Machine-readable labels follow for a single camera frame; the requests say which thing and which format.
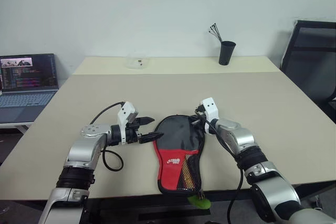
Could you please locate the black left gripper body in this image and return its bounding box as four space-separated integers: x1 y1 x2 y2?
125 117 141 145

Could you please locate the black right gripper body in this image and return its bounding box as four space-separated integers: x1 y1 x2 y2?
194 105 209 131

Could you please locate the red black paddle case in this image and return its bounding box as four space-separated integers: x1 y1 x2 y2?
152 115 207 197

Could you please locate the clear plastic box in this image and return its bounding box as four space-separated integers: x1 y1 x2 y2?
125 51 150 69

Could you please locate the black tapered cup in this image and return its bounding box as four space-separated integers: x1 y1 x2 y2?
218 40 236 66

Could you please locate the green fuzzy pendant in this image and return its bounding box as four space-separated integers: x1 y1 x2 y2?
187 194 212 210

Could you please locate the open grey laptop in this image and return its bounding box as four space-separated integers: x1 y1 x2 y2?
0 53 59 124

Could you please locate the white side table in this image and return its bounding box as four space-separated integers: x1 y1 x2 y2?
0 122 35 134

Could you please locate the black mesh office chair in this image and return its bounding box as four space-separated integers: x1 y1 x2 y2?
279 19 336 125

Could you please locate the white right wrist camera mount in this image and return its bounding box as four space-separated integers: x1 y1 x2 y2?
199 98 220 134

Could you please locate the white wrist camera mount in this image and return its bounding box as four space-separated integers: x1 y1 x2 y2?
199 98 220 134
117 101 139 145

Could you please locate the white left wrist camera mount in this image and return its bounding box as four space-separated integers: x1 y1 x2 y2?
117 101 139 145

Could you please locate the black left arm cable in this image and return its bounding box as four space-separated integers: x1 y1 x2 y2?
89 101 125 171

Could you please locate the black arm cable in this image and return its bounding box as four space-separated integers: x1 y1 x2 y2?
89 101 125 171
195 107 244 224

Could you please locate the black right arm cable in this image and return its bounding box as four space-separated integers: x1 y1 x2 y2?
195 107 244 224

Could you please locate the black cable ties bundle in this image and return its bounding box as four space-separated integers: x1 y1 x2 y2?
208 23 224 43

